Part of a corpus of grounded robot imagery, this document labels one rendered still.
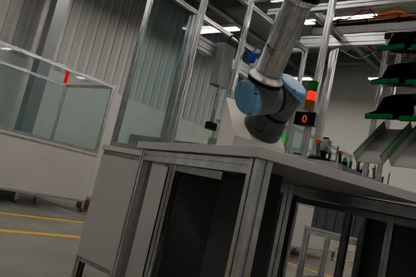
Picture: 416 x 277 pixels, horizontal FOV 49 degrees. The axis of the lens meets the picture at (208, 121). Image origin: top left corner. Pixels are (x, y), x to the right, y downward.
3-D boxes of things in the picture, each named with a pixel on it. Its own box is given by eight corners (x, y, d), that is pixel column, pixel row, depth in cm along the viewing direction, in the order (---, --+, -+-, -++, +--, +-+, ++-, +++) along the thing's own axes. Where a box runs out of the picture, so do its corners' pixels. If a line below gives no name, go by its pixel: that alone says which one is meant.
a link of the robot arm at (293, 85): (295, 120, 166) (317, 93, 158) (270, 122, 157) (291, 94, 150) (277, 98, 172) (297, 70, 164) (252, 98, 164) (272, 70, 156)
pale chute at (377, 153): (383, 164, 190) (381, 155, 188) (355, 161, 200) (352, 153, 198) (413, 130, 205) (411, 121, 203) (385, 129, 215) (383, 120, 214)
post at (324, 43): (301, 165, 241) (336, -10, 255) (296, 164, 242) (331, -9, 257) (304, 166, 243) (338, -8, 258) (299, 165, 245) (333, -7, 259)
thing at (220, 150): (257, 157, 115) (260, 146, 116) (136, 148, 194) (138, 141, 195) (432, 206, 147) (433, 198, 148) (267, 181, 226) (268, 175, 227)
